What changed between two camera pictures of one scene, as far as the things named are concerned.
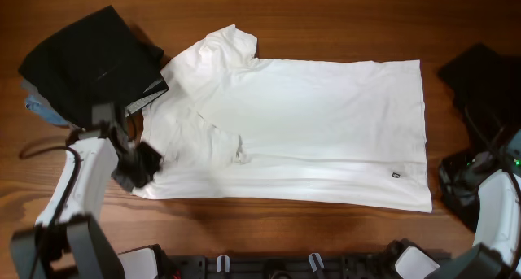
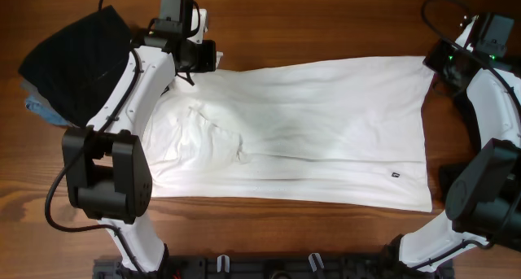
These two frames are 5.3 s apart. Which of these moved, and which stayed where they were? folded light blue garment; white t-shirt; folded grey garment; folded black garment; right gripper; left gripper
Moved: left gripper; right gripper
Stayed: folded light blue garment; folded grey garment; white t-shirt; folded black garment
